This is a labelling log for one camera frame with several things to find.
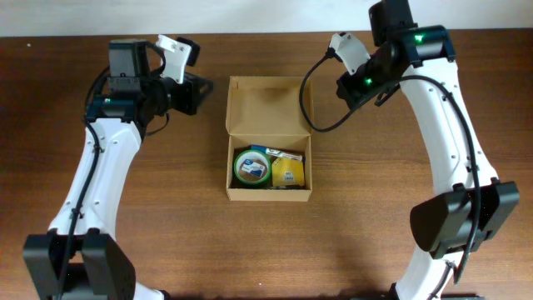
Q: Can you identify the brown cardboard box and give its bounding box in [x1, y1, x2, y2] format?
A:
[226, 76, 312, 202]

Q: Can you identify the blue white whiteboard marker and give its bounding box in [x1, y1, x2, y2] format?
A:
[251, 145, 305, 163]

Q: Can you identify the white blue staples box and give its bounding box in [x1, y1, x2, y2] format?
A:
[238, 159, 267, 181]

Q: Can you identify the green tape roll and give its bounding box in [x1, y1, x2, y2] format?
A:
[233, 149, 271, 188]

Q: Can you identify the yellow spiral notepad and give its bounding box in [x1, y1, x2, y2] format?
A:
[271, 157, 306, 187]

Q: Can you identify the blue ballpoint pen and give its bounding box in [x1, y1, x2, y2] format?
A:
[265, 185, 301, 190]

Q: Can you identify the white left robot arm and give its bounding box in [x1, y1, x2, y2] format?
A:
[22, 35, 213, 299]

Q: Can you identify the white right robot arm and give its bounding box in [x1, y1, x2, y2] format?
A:
[331, 0, 520, 299]

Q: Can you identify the black right camera cable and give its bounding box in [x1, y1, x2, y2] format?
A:
[298, 47, 483, 287]

